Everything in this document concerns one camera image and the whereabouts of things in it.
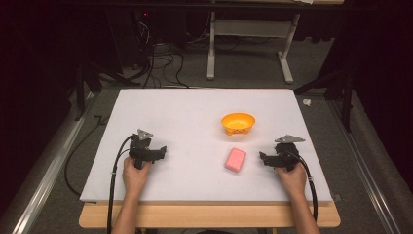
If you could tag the aluminium rail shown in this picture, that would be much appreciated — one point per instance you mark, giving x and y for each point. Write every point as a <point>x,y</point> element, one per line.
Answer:
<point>48,169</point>
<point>363,156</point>

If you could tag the crumpled white paper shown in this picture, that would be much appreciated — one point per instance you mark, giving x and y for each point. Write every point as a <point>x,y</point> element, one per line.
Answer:
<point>307,102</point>

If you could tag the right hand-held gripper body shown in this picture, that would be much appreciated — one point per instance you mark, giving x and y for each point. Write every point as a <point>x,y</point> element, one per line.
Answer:
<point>287,155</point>

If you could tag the white metal desk frame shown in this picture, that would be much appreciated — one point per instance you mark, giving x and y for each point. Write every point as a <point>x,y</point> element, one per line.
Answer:
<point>250,28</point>

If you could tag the wooden table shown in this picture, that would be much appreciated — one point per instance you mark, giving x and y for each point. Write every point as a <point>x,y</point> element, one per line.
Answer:
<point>207,215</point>

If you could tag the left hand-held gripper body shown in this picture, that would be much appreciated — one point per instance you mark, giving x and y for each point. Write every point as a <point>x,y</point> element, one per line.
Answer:
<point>140,152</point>

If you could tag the white foam mat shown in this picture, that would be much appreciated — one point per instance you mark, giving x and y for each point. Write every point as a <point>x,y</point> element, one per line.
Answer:
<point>195,130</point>

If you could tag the person's right hand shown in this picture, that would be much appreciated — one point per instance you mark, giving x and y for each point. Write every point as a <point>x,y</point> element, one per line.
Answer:
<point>292,181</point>

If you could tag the black stand legs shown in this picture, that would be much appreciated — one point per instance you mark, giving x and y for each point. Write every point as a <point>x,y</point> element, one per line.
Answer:
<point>344,87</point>
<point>85,81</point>

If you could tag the pink soap bar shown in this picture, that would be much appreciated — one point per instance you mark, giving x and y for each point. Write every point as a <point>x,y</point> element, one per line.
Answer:
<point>235,160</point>

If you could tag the orange plastic bowl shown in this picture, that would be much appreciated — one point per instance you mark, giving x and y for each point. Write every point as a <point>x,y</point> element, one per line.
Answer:
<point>238,123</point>

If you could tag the person's left hand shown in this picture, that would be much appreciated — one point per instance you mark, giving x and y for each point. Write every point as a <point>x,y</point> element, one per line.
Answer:
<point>135,177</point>

